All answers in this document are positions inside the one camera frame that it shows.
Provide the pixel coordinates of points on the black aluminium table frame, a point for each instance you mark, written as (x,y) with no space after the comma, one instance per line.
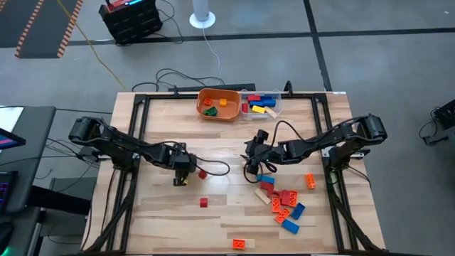
(170,96)

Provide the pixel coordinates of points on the green studded brick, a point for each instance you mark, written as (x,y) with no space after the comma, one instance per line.
(210,111)

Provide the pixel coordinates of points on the blue rounded block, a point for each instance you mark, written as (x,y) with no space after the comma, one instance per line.
(270,103)

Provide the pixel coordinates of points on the white lit screen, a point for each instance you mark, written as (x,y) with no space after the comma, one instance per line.
(9,118)

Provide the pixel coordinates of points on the small yellow-orange block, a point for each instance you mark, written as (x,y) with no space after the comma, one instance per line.
(223,102)

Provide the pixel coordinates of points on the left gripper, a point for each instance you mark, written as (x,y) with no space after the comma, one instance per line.
(181,161)

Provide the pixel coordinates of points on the small red arched block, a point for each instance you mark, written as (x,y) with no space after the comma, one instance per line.
(203,202)

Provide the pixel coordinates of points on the wooden plank block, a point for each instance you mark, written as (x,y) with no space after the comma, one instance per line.
(271,112)
(262,196)

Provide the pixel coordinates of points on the clear plastic bin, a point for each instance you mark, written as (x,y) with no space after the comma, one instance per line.
(279,106)

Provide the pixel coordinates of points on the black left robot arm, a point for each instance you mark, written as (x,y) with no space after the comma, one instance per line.
(117,142)

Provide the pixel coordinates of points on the orange plastic bin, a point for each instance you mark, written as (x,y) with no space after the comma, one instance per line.
(227,113)

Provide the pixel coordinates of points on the white round stand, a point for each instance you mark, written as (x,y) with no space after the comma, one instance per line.
(202,20)

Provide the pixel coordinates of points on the dark grey desk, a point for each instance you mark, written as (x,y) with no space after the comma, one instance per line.
(32,142)

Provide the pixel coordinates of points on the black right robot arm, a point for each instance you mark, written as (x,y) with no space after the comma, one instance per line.
(330,138)

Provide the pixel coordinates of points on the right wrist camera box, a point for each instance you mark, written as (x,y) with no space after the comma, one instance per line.
(262,135)

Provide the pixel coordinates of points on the long yellow block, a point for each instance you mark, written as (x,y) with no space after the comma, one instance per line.
(258,109)

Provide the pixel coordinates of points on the black keyboard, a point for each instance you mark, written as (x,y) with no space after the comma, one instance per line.
(7,192)

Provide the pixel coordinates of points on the long light blue block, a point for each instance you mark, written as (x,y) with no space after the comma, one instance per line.
(267,179)

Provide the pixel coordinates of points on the small orange studded brick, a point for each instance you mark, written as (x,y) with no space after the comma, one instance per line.
(208,101)
(239,244)

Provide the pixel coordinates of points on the black orange-striped floor mat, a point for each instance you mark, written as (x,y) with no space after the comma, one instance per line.
(49,28)

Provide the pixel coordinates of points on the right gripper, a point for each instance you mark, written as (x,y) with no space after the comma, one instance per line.
(264,153)

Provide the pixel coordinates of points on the wide red block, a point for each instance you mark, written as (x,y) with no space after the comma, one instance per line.
(285,197)

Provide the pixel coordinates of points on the long blue studded brick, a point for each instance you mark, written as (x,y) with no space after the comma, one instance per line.
(290,226)
(298,211)

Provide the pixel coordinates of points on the long orange studded brick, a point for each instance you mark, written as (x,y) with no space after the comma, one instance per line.
(293,199)
(276,205)
(282,215)
(310,181)

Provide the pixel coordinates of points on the red rounded block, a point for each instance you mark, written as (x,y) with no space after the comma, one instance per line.
(244,107)

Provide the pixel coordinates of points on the tablet with lit screen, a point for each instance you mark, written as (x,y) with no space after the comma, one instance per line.
(10,140)

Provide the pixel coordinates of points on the black crate with red top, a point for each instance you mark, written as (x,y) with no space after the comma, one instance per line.
(131,21)

